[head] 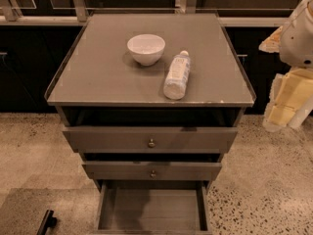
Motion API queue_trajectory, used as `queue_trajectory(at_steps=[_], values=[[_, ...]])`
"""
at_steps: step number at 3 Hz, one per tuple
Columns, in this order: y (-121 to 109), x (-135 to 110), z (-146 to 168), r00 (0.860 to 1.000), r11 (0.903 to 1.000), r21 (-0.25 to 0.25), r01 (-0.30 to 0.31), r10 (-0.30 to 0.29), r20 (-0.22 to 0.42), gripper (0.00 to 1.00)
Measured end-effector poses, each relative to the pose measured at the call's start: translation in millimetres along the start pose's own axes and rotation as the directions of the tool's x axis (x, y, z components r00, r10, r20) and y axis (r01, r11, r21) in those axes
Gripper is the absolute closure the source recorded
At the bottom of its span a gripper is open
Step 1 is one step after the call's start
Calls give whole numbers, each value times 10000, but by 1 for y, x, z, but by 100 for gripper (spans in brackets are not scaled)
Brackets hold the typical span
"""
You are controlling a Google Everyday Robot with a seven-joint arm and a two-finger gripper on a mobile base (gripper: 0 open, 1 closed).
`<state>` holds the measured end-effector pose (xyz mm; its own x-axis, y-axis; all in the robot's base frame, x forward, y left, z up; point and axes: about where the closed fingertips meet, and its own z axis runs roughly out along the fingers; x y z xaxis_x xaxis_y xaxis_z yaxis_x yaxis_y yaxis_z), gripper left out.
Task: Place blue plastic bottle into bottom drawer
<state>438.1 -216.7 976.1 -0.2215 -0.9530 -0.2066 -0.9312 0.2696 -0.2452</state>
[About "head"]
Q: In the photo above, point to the grey drawer cabinet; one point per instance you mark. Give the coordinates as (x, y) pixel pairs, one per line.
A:
(100, 84)

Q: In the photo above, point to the metal railing frame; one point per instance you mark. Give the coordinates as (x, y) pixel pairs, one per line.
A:
(233, 13)

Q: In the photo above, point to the grey open bottom drawer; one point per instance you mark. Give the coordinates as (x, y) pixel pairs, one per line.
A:
(152, 208)

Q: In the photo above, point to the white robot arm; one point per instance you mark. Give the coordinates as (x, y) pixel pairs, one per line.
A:
(296, 42)

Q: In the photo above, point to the clear blue plastic bottle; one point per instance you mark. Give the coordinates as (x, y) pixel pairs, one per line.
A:
(176, 81)

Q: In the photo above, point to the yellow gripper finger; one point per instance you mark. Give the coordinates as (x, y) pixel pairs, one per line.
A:
(276, 117)
(272, 43)

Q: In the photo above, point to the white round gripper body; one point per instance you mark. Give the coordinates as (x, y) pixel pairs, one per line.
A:
(297, 44)

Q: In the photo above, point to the white ceramic bowl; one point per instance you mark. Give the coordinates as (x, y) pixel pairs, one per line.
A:
(146, 49)

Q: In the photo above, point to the grey top drawer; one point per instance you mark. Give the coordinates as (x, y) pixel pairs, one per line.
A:
(150, 140)

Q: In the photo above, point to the grey middle drawer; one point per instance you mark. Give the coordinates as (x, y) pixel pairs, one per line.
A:
(152, 171)

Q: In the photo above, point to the black object on floor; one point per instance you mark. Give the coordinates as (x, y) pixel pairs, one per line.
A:
(48, 221)

